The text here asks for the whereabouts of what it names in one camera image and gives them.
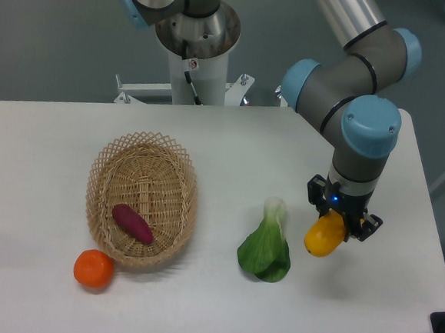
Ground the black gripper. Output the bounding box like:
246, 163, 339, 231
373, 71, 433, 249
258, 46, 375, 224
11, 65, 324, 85
307, 174, 383, 241

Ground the yellow mango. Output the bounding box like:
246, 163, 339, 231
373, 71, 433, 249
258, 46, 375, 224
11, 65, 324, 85
304, 210, 347, 258

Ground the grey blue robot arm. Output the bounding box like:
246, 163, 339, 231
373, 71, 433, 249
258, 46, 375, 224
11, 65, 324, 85
121, 0, 422, 241

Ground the green bok choy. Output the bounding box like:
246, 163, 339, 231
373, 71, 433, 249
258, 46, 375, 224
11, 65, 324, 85
237, 197, 291, 283

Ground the woven wicker basket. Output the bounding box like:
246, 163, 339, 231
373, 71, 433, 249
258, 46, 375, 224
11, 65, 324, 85
86, 132, 198, 269

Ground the purple sweet potato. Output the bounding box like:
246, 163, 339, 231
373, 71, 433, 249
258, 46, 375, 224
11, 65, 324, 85
111, 203, 154, 245

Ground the orange tangerine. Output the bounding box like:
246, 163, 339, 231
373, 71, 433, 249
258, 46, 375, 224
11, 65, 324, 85
73, 249, 115, 289

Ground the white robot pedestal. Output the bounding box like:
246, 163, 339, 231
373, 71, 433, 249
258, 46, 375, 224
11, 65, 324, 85
115, 2, 255, 107

